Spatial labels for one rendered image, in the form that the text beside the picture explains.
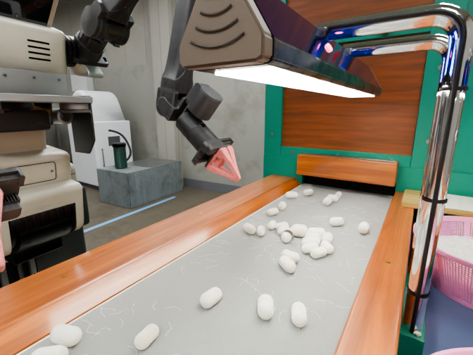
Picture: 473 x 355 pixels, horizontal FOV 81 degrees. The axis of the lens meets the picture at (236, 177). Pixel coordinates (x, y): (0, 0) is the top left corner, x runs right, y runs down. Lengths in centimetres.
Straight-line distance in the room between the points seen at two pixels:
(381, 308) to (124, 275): 37
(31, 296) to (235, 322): 27
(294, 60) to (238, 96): 298
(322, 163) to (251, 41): 77
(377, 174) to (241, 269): 56
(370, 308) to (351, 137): 67
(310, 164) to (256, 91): 223
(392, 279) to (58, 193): 80
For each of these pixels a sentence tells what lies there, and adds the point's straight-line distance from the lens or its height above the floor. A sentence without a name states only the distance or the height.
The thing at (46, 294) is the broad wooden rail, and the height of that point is 77.
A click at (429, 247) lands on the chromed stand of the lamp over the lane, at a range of 43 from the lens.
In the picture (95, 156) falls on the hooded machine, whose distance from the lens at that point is 389.
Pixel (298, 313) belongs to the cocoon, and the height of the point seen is 76.
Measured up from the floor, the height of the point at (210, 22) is 107.
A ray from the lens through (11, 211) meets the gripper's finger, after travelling 43.
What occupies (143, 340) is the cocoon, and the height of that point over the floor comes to 76.
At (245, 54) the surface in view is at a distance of 22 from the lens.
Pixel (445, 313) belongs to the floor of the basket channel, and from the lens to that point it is 63.
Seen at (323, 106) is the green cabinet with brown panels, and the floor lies 102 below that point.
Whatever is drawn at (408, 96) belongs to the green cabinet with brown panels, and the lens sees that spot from 98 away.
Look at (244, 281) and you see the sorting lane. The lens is 48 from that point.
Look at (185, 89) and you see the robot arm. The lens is 71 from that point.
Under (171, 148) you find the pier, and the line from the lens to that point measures 371.
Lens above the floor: 101
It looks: 14 degrees down
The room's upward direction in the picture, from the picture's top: straight up
